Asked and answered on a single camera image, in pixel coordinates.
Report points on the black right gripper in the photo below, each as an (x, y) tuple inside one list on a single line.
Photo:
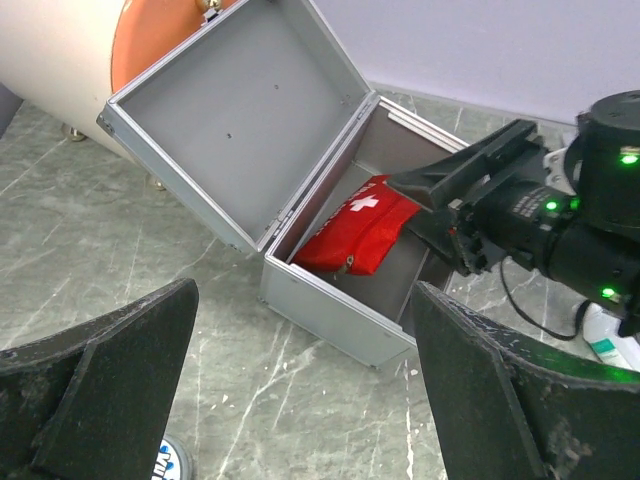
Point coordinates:
[(521, 219)]

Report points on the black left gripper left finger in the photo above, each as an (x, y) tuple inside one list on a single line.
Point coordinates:
[(92, 401)]

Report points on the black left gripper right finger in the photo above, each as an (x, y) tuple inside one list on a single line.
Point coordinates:
[(507, 406)]

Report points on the red first aid pouch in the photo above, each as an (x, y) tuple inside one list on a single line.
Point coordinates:
[(357, 237)]

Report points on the small white plastic bottle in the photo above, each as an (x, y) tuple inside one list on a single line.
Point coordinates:
[(600, 332)]

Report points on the grey metal case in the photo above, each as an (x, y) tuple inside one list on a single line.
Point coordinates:
[(262, 126)]

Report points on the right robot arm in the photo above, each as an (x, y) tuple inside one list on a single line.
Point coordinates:
[(598, 255)]

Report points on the white round jar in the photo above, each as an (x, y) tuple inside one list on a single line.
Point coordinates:
[(173, 461)]

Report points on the white cylinder with orange face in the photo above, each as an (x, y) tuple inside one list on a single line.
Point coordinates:
[(68, 57)]

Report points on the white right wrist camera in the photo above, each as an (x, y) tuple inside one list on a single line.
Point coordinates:
[(563, 166)]

